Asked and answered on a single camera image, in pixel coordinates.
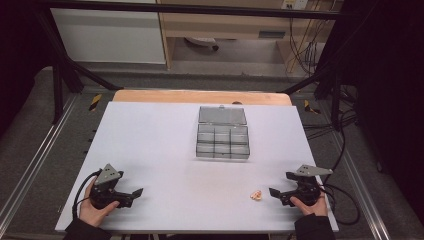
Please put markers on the black curtain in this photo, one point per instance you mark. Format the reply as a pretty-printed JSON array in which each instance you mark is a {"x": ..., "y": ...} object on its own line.
[
  {"x": 16, "y": 50},
  {"x": 390, "y": 83}
]

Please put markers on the person's right hand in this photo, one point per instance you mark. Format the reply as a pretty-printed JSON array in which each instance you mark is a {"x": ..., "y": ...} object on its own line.
[{"x": 312, "y": 209}]

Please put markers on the aluminium rail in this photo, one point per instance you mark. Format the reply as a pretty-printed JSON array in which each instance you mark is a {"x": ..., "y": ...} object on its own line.
[
  {"x": 36, "y": 153},
  {"x": 361, "y": 186}
]

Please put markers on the white object under desk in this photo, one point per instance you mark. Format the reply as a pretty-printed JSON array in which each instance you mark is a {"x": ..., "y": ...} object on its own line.
[{"x": 201, "y": 41}]

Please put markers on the white cabinet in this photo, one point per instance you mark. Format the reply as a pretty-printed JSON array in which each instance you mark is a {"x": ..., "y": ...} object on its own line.
[{"x": 110, "y": 33}]

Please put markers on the person's left hand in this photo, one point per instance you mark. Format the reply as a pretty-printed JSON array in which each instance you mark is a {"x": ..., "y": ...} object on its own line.
[{"x": 90, "y": 213}]

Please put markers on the small orange object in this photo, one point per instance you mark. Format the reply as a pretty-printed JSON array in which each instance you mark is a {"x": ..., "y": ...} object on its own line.
[{"x": 256, "y": 195}]

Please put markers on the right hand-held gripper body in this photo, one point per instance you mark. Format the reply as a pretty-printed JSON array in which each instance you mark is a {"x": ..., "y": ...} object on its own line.
[{"x": 308, "y": 186}]

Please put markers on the clear plastic compartment box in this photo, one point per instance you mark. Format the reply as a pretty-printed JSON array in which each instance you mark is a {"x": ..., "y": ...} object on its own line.
[{"x": 222, "y": 136}]

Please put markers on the yellow black tape strip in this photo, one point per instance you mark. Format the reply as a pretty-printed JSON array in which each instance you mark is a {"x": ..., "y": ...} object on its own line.
[
  {"x": 95, "y": 102},
  {"x": 310, "y": 107}
]

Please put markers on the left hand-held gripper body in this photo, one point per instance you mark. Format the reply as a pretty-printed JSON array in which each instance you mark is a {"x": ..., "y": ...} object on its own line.
[{"x": 106, "y": 186}]

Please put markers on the white wall socket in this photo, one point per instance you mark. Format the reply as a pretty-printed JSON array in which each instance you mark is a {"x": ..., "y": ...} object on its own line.
[{"x": 294, "y": 4}]

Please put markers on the wooden table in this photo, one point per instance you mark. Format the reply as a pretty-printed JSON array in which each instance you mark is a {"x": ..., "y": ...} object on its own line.
[{"x": 200, "y": 97}]

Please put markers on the black metal frame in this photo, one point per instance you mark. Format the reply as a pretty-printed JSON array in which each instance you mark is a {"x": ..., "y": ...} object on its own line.
[{"x": 186, "y": 9}]

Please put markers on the light wooden desk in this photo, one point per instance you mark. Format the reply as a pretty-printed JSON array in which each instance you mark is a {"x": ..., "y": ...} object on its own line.
[{"x": 230, "y": 25}]

